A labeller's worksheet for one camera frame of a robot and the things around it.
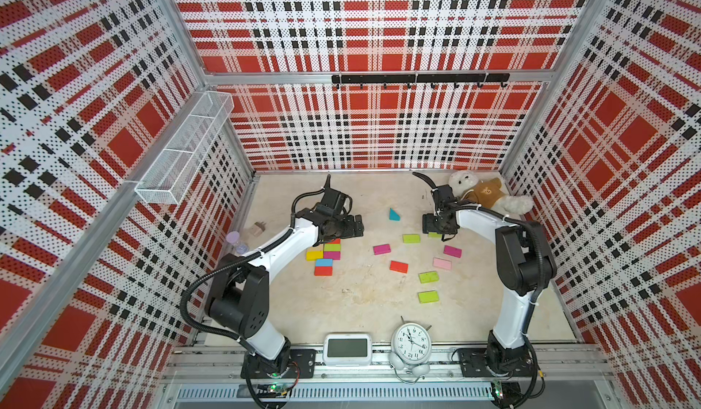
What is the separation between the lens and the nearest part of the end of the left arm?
0.65m

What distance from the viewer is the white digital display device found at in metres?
0.73

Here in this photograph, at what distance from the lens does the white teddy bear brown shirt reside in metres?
1.01

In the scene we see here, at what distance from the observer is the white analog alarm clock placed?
0.72 meters

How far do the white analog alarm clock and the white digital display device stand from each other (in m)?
0.07
